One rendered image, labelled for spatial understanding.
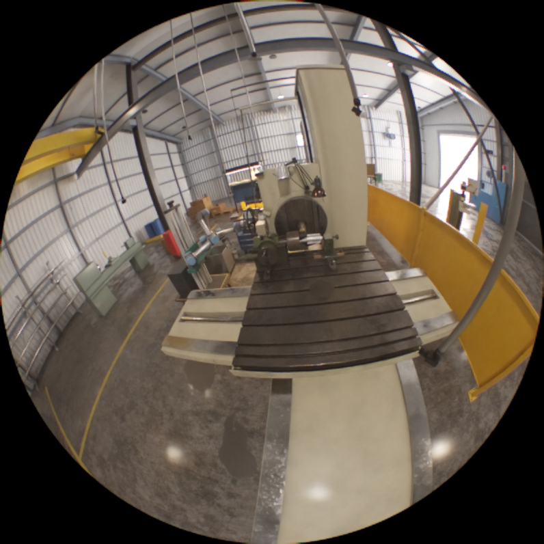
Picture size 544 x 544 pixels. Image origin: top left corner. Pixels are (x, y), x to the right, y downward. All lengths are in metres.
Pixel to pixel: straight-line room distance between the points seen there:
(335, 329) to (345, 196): 1.36
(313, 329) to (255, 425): 1.29
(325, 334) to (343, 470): 1.02
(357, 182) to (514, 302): 2.12
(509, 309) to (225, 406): 3.15
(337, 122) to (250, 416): 3.09
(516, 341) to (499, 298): 0.49
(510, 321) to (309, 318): 2.12
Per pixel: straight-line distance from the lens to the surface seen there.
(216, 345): 1.58
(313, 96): 1.98
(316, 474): 1.41
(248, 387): 2.11
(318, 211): 1.80
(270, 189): 1.85
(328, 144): 1.87
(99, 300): 5.96
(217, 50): 9.99
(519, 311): 2.23
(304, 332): 1.12
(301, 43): 5.82
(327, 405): 1.38
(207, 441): 2.22
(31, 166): 8.68
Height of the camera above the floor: 1.93
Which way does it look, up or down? 35 degrees down
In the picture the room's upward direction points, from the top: 13 degrees counter-clockwise
